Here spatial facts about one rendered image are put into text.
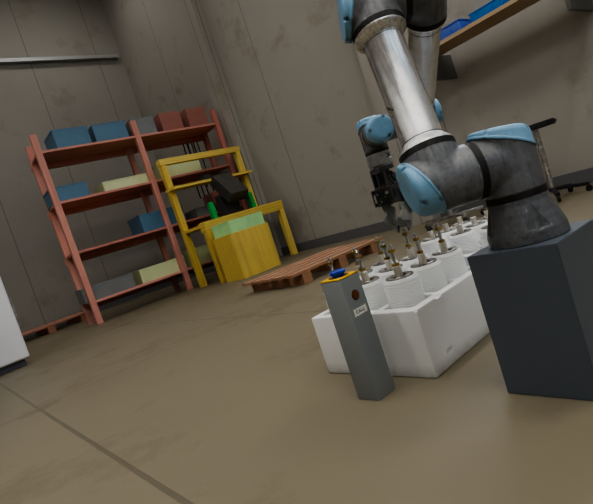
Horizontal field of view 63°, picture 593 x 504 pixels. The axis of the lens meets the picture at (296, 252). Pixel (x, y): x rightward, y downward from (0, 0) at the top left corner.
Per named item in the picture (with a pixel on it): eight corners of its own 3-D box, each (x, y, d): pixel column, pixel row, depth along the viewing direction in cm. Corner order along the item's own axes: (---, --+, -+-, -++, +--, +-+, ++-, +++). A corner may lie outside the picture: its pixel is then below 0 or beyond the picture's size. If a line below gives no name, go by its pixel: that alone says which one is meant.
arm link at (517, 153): (560, 179, 90) (540, 109, 89) (491, 202, 90) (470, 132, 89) (529, 183, 102) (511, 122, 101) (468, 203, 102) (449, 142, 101)
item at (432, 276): (421, 325, 141) (403, 267, 140) (452, 315, 141) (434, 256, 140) (430, 333, 132) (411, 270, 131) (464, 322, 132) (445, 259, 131)
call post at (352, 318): (396, 388, 121) (358, 271, 119) (379, 401, 117) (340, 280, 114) (374, 386, 127) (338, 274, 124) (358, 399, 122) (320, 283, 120)
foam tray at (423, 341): (504, 320, 144) (487, 263, 143) (437, 378, 119) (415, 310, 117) (400, 325, 173) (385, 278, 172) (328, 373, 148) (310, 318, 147)
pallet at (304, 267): (293, 289, 345) (289, 276, 344) (243, 296, 405) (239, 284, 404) (390, 246, 408) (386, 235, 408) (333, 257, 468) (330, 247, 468)
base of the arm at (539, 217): (582, 221, 95) (569, 173, 95) (551, 242, 86) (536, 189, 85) (510, 234, 107) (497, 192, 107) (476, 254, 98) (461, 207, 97)
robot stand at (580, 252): (633, 359, 97) (593, 218, 95) (602, 402, 86) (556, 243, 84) (544, 357, 111) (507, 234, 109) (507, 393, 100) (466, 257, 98)
